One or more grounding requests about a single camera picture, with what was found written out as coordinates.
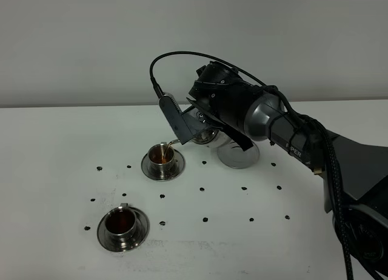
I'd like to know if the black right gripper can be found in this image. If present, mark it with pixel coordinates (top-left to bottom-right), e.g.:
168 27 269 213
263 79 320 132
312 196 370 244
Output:
187 61 258 151

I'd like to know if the stainless steel teapot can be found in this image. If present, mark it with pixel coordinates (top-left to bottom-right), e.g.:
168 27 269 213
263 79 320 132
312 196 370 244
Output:
169 121 232 148

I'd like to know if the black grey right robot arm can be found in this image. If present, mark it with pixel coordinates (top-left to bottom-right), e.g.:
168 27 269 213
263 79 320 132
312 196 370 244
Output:
189 61 387 279

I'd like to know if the steel teapot saucer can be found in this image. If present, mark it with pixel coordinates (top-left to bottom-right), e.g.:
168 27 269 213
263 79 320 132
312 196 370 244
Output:
217 141 259 169

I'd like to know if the far stainless steel teacup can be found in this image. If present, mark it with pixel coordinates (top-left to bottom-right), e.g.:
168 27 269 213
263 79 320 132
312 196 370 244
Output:
147 142 175 172

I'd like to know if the stainless steel teacup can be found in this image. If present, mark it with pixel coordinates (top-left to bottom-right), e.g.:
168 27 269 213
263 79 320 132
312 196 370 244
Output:
147 142 175 172
103 204 136 236

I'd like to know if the near stainless steel teacup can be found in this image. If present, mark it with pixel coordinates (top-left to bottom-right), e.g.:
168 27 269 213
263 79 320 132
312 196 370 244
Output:
103 204 136 236

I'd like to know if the far steel saucer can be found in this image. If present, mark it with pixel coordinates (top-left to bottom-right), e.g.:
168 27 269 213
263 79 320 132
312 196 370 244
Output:
141 150 186 181

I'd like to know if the near steel saucer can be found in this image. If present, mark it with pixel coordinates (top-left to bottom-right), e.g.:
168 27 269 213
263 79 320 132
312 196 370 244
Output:
96 205 150 252

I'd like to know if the black right camera cable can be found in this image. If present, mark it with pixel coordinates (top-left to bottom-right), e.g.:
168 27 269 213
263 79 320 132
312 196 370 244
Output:
149 51 355 280

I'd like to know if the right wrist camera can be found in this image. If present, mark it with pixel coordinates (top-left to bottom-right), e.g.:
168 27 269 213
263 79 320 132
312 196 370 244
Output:
159 93 194 144

